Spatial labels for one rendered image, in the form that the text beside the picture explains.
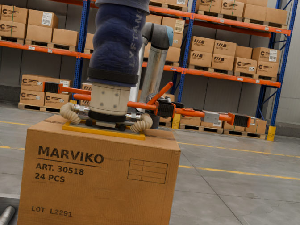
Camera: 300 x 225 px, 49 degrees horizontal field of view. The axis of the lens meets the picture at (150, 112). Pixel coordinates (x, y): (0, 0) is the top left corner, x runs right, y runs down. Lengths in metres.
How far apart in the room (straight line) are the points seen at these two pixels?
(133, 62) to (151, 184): 0.51
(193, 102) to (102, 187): 9.01
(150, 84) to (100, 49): 0.80
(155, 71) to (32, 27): 6.92
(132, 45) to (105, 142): 0.42
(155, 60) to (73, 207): 1.07
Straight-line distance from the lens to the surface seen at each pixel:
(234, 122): 1.56
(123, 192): 1.35
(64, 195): 1.38
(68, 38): 8.67
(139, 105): 1.46
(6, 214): 1.88
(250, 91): 10.82
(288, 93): 11.38
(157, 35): 2.02
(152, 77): 2.11
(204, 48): 8.95
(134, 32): 1.41
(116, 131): 1.37
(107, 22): 1.40
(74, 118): 1.39
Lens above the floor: 1.35
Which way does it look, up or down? 7 degrees down
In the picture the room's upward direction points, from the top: 8 degrees clockwise
